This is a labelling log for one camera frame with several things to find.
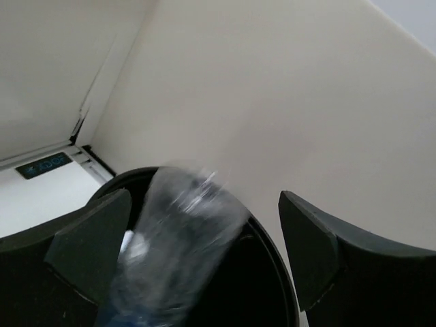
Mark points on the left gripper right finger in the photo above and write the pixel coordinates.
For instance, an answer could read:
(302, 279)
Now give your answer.
(346, 276)

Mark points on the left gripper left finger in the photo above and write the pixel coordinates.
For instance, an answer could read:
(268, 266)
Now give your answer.
(59, 272)

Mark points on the clear bottle blue cap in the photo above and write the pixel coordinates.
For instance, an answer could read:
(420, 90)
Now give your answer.
(186, 226)

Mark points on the black plastic bin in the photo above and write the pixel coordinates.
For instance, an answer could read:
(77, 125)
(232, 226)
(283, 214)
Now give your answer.
(250, 287)

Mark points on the dark rectangular table sticker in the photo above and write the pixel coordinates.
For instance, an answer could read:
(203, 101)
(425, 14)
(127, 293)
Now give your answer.
(43, 165)

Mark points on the right aluminium rail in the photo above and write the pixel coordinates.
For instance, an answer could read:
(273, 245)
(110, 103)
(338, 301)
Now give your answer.
(90, 164)

